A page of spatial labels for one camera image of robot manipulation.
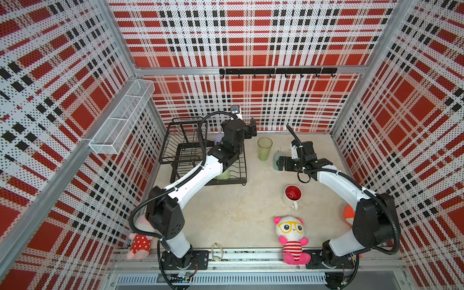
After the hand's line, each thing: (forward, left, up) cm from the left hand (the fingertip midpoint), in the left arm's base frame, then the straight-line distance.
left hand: (245, 118), depth 78 cm
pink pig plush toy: (-44, +43, -29) cm, 68 cm away
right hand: (-8, -22, -22) cm, 32 cm away
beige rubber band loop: (-46, +14, -35) cm, 59 cm away
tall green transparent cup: (+5, -11, -23) cm, 26 cm away
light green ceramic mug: (-9, +11, -32) cm, 35 cm away
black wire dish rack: (+11, +35, -26) cm, 45 cm away
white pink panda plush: (-39, -19, -28) cm, 51 cm away
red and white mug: (-20, -24, -33) cm, 46 cm away
